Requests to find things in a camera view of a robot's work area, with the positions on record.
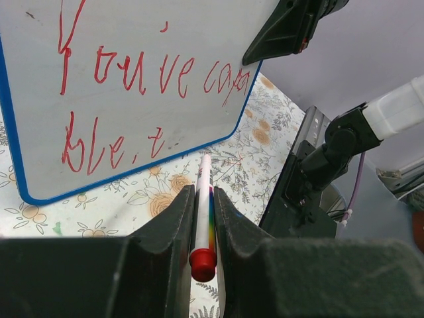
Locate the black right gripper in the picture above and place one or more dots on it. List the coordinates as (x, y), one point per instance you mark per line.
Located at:
(289, 29)

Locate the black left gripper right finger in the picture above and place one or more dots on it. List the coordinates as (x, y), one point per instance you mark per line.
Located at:
(263, 276)

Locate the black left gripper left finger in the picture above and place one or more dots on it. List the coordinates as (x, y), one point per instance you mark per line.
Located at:
(144, 274)

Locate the red white marker pen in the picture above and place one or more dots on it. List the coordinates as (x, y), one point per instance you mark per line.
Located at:
(203, 256)

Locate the blue framed whiteboard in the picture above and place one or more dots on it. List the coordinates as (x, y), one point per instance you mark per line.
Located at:
(92, 91)

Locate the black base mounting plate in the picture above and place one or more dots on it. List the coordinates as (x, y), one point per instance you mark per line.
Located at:
(294, 206)

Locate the aluminium front rail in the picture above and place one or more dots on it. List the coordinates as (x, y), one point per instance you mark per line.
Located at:
(312, 129)

